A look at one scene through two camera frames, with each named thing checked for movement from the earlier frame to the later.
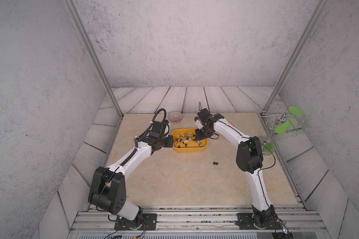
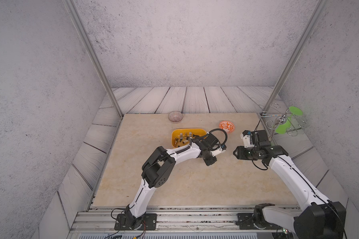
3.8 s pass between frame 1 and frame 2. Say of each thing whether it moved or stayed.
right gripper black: moved
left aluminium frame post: stayed
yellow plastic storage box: stayed
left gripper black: moved
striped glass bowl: stayed
